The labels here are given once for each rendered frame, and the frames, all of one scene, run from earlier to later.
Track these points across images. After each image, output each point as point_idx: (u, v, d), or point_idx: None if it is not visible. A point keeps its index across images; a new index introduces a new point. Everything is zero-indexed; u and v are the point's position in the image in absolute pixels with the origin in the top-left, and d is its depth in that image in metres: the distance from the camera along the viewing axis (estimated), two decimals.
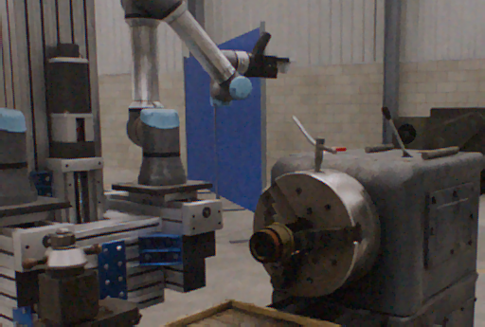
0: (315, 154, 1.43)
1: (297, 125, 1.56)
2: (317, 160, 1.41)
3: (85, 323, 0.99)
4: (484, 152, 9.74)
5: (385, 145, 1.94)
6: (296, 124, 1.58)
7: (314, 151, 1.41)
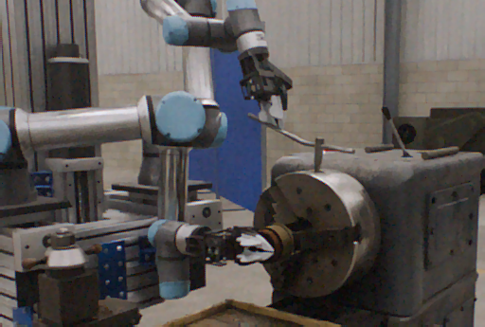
0: (314, 154, 1.42)
1: (266, 124, 1.50)
2: (319, 160, 1.41)
3: (85, 323, 0.99)
4: (484, 152, 9.74)
5: (385, 145, 1.94)
6: (261, 123, 1.51)
7: (316, 152, 1.41)
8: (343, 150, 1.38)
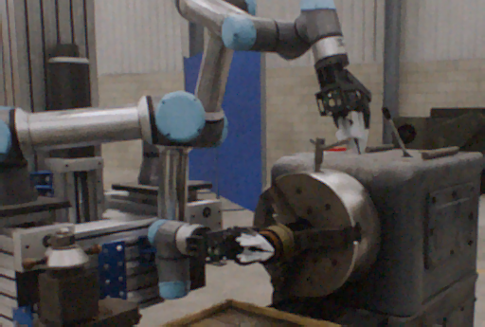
0: (321, 155, 1.41)
1: None
2: (319, 159, 1.43)
3: (85, 323, 0.99)
4: (484, 152, 9.74)
5: (385, 145, 1.94)
6: (344, 143, 1.23)
7: (323, 152, 1.42)
8: (312, 142, 1.48)
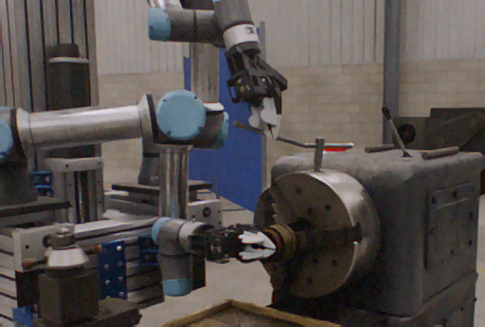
0: (315, 154, 1.41)
1: (261, 132, 1.31)
2: (322, 160, 1.42)
3: (85, 323, 0.99)
4: (484, 152, 9.74)
5: (385, 145, 1.94)
6: (254, 131, 1.30)
7: (321, 152, 1.41)
8: (339, 146, 1.45)
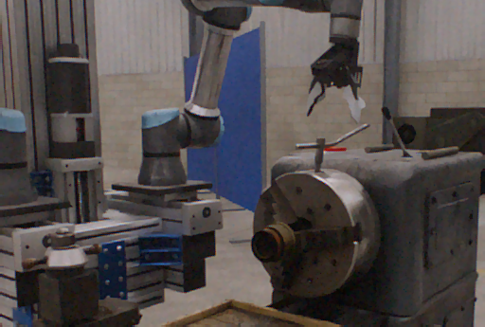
0: (320, 154, 1.43)
1: (353, 131, 1.55)
2: (314, 159, 1.42)
3: (85, 323, 0.99)
4: (484, 152, 9.74)
5: (385, 145, 1.94)
6: (357, 131, 1.56)
7: (315, 151, 1.42)
8: (306, 148, 1.36)
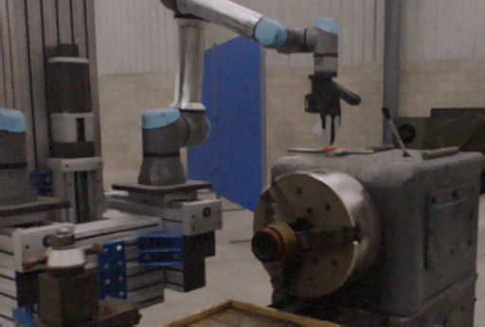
0: None
1: (303, 149, 1.82)
2: (340, 151, 1.67)
3: (85, 323, 0.99)
4: (484, 152, 9.74)
5: (385, 145, 1.94)
6: (298, 149, 1.84)
7: (342, 148, 1.69)
8: (363, 154, 1.67)
